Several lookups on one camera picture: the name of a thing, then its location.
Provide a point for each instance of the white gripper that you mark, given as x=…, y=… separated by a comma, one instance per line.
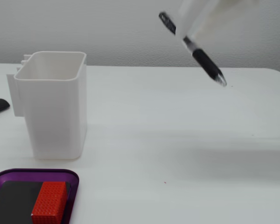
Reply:
x=186, y=22

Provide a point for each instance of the black clear ballpoint pen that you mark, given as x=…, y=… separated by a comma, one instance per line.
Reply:
x=205, y=61

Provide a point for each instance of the white plastic pen holder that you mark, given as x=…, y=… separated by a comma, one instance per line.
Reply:
x=53, y=116

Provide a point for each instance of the purple plastic tray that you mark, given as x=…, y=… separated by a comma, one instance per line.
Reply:
x=73, y=186

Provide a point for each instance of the red studded brick block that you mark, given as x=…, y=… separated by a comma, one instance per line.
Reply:
x=50, y=200

